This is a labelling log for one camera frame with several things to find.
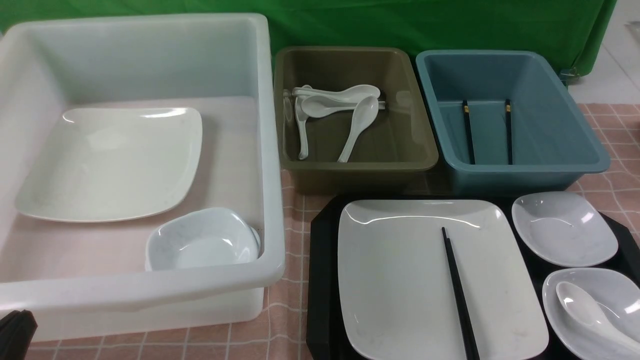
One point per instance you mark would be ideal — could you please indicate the white square plate in tub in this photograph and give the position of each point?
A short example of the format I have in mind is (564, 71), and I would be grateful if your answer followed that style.
(104, 165)

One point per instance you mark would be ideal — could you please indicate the blue plastic bin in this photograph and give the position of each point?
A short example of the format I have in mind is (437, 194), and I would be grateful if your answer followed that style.
(553, 144)

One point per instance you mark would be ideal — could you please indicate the white spoon top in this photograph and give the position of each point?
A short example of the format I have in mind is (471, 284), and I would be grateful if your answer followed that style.
(353, 94)

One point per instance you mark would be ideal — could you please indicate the black serving tray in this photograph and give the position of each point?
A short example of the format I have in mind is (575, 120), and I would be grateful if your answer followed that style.
(326, 337)

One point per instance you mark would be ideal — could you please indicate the white spoon from bowl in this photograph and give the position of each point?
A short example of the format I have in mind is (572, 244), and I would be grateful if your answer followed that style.
(583, 309)

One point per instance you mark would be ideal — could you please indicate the white square plate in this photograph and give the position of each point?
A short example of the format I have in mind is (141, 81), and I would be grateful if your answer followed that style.
(104, 165)
(395, 288)

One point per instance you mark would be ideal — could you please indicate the white bowl in tub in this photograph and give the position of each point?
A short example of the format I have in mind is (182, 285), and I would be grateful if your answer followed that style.
(204, 238)

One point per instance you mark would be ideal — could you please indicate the olive brown plastic bin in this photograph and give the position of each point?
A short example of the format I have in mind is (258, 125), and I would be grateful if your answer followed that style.
(390, 154)

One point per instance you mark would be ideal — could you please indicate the white bowl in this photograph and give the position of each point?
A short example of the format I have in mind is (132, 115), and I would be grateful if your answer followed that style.
(564, 229)
(204, 238)
(617, 296)

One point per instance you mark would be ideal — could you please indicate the white spoon right diagonal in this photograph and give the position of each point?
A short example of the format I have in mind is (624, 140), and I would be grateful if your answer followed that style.
(363, 116)

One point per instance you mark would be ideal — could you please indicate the green backdrop cloth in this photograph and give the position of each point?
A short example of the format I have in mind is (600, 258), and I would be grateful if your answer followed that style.
(567, 33)

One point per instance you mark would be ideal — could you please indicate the large white plastic tub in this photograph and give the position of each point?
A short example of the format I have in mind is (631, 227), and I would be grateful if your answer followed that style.
(85, 280)

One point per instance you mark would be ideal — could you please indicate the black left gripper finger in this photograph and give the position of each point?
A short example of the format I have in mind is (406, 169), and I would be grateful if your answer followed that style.
(16, 333)

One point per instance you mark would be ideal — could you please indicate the pink checkered tablecloth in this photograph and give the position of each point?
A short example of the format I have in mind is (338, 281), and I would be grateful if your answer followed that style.
(279, 332)

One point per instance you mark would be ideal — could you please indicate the white spoon left vertical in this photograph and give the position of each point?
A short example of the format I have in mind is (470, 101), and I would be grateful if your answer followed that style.
(301, 118)

